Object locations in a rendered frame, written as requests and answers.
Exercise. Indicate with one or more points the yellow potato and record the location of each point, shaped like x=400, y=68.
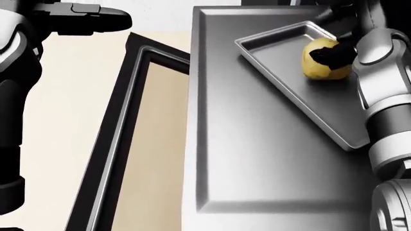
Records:
x=316, y=71

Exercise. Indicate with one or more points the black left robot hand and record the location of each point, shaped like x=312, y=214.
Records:
x=96, y=20

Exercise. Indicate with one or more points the black glass oven door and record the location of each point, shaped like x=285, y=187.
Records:
x=96, y=154

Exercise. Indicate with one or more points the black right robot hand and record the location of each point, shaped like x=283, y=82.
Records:
x=337, y=57

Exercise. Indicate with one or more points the grey metal baking tray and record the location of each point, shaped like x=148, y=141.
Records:
x=282, y=67

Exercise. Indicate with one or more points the grey steel panelled counter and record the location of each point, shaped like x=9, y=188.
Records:
x=257, y=156

